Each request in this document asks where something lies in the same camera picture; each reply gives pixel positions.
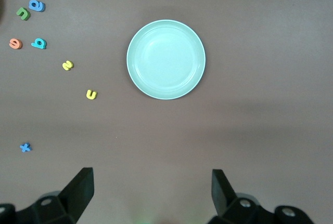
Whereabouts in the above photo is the green foam letter u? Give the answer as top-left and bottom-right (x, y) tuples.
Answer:
(16, 7), (31, 21)

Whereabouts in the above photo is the blue foam letter x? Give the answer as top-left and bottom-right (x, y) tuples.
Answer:
(19, 142), (33, 153)

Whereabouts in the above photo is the orange foam letter e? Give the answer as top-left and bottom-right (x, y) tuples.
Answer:
(9, 38), (23, 50)

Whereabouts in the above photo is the teal foam letter b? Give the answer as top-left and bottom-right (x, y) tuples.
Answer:
(31, 38), (47, 50)

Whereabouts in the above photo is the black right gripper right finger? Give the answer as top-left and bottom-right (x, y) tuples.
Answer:
(208, 169), (315, 224)

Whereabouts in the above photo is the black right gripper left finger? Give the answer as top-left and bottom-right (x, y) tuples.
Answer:
(0, 167), (94, 224)

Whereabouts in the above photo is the blue foam letter a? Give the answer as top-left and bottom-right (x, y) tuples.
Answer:
(28, 0), (46, 12)

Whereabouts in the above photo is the mint green plate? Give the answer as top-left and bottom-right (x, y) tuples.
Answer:
(126, 19), (207, 101)

